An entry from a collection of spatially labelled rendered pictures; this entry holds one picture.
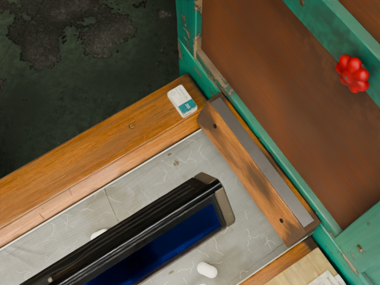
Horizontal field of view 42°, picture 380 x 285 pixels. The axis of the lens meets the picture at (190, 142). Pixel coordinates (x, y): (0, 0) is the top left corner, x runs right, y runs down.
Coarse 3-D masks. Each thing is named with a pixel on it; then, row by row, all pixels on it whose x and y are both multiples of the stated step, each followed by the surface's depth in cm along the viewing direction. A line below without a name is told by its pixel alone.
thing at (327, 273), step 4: (328, 272) 88; (320, 276) 88; (324, 276) 88; (328, 276) 88; (336, 276) 88; (316, 280) 88; (320, 280) 88; (324, 280) 88; (328, 280) 88; (332, 280) 88; (336, 280) 88; (340, 280) 88; (308, 284) 88; (312, 284) 87; (316, 284) 87; (320, 284) 87; (324, 284) 87; (328, 284) 87; (332, 284) 87; (336, 284) 87; (340, 284) 88; (344, 284) 88
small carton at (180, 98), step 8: (176, 88) 102; (184, 88) 102; (168, 96) 103; (176, 96) 102; (184, 96) 102; (176, 104) 101; (184, 104) 101; (192, 104) 101; (184, 112) 100; (192, 112) 102
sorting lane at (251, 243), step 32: (160, 160) 101; (192, 160) 101; (224, 160) 101; (96, 192) 98; (128, 192) 98; (160, 192) 98; (64, 224) 96; (96, 224) 96; (256, 224) 96; (0, 256) 94; (32, 256) 94; (192, 256) 93; (224, 256) 93; (256, 256) 93
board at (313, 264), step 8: (304, 256) 90; (312, 256) 90; (320, 256) 90; (296, 264) 89; (304, 264) 89; (312, 264) 89; (320, 264) 89; (328, 264) 89; (288, 272) 89; (296, 272) 89; (304, 272) 89; (312, 272) 89; (320, 272) 89; (336, 272) 89; (272, 280) 88; (280, 280) 88; (288, 280) 88; (296, 280) 88; (304, 280) 88; (312, 280) 88
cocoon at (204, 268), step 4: (200, 264) 91; (204, 264) 91; (208, 264) 91; (200, 268) 91; (204, 268) 90; (208, 268) 91; (212, 268) 91; (200, 272) 91; (204, 272) 90; (208, 272) 90; (212, 272) 90; (216, 272) 91; (208, 276) 91; (212, 276) 90
